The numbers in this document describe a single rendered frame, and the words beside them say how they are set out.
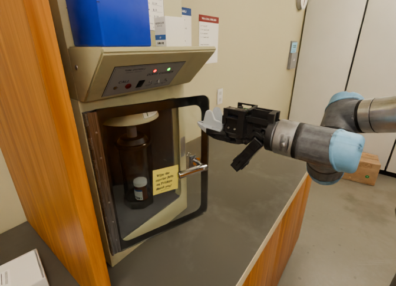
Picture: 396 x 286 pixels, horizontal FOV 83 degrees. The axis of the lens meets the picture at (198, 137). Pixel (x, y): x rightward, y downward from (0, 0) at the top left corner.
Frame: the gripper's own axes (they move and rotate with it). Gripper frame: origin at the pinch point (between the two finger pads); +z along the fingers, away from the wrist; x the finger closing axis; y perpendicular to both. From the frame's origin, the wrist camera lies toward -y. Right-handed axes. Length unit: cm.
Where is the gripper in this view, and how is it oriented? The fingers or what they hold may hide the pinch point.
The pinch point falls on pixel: (201, 125)
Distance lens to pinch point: 60.8
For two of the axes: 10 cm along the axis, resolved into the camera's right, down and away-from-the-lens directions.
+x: -6.1, 3.0, -7.3
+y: 0.0, -9.2, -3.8
